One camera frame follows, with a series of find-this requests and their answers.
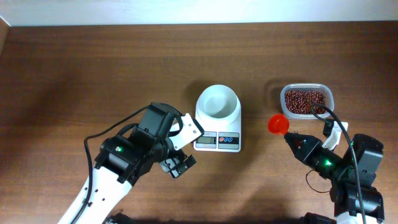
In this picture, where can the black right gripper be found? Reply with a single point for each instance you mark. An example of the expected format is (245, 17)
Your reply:
(310, 150)

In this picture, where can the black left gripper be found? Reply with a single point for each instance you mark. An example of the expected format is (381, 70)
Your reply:
(170, 165)

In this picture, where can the red measuring scoop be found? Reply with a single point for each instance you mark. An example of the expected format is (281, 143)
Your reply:
(278, 124)

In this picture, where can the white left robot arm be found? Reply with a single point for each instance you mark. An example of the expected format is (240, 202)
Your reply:
(112, 174)

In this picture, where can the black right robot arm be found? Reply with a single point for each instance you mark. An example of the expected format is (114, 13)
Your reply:
(352, 190)

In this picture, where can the white digital kitchen scale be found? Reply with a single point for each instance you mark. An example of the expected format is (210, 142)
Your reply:
(221, 135)

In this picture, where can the white bowl on scale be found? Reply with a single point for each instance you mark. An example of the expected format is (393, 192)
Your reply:
(218, 102)

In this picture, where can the clear plastic bean container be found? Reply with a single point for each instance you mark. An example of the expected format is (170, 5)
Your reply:
(324, 90)

